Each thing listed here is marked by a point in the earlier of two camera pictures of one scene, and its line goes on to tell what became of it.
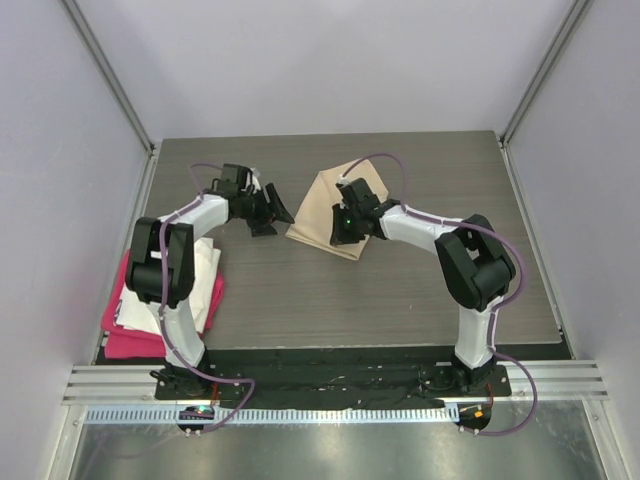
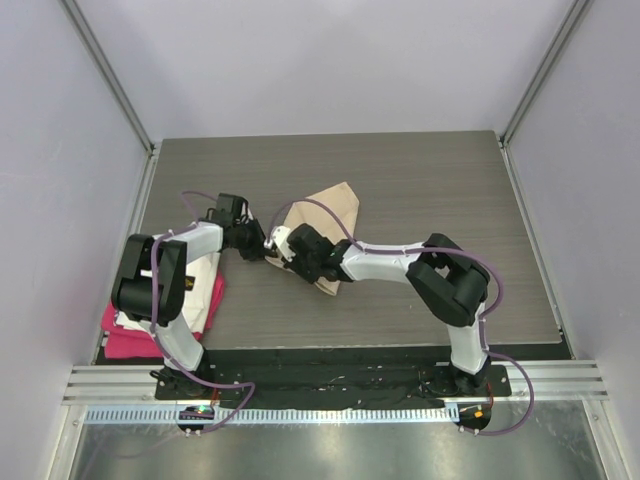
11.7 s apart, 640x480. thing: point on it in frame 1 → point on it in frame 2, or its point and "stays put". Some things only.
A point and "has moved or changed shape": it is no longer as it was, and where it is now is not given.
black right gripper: (339, 236) → (312, 278)
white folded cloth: (135, 313) stays put
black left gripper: (274, 210) → (258, 250)
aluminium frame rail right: (568, 378) stays put
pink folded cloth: (121, 343) stays put
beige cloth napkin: (313, 224) has moved or changed shape
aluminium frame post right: (578, 12) stays put
